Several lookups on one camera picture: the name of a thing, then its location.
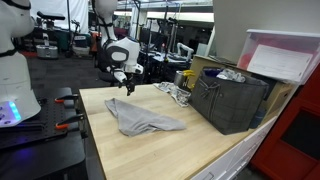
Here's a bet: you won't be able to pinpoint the grey microfibre towel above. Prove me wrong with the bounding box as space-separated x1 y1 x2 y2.
104 97 188 138

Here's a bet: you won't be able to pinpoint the kick scooter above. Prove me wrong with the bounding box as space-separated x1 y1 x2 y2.
64 19 92 58

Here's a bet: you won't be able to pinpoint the white patterned rag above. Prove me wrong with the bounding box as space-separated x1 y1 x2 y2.
156 81 192 108

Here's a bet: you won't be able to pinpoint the black robot cart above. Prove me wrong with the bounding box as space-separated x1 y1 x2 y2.
0 87 89 180

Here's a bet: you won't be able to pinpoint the white curtain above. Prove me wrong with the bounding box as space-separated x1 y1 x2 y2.
31 0 89 34

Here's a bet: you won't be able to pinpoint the black clamp orange handle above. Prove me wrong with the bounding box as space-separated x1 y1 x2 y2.
54 113 86 131
54 94 80 104

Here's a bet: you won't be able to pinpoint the grey metal cup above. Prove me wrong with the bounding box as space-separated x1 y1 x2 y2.
173 70 187 88

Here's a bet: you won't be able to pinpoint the grey round machine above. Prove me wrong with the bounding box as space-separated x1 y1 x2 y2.
35 44 59 60

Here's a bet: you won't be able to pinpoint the dark blue container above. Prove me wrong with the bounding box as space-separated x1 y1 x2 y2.
248 105 268 130

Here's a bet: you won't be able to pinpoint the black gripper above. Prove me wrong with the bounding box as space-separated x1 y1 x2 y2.
118 73 136 97

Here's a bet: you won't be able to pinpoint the black saddle stand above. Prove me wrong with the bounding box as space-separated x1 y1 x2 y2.
36 10 66 48

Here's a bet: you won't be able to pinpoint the white plastic bag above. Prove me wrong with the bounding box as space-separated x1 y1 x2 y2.
215 68 247 84

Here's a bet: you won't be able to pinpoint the black office chair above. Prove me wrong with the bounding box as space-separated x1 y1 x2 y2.
94 35 118 86

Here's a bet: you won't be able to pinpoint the clear bin with pink contents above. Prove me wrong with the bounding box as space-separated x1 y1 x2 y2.
236 28 320 85

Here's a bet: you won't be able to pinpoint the white drawer cabinet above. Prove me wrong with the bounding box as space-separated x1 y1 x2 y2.
189 114 279 180

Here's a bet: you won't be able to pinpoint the yellow artificial flowers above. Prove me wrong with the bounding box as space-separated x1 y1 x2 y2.
181 69 197 91

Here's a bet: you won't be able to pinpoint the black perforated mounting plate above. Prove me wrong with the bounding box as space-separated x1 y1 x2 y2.
0 96 83 151

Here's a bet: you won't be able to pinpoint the brown cardboard box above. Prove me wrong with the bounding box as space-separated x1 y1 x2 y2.
188 54 298 118

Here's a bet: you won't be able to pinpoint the red cabinet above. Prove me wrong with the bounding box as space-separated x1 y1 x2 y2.
249 64 320 180

